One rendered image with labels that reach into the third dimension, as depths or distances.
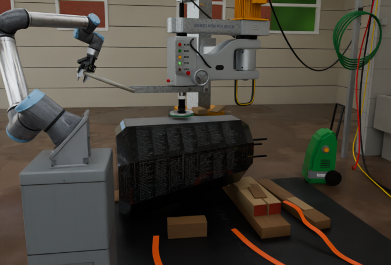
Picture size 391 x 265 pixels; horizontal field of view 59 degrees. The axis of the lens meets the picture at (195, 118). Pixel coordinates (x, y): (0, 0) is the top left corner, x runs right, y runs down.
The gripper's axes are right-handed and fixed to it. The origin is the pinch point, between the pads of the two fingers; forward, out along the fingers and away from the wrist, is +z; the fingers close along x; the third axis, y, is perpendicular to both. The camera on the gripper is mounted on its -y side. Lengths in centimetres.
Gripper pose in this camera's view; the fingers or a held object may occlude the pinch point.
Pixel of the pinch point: (80, 79)
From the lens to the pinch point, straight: 273.3
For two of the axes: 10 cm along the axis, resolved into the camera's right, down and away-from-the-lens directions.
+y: 7.8, 3.1, -5.5
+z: -3.6, 9.3, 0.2
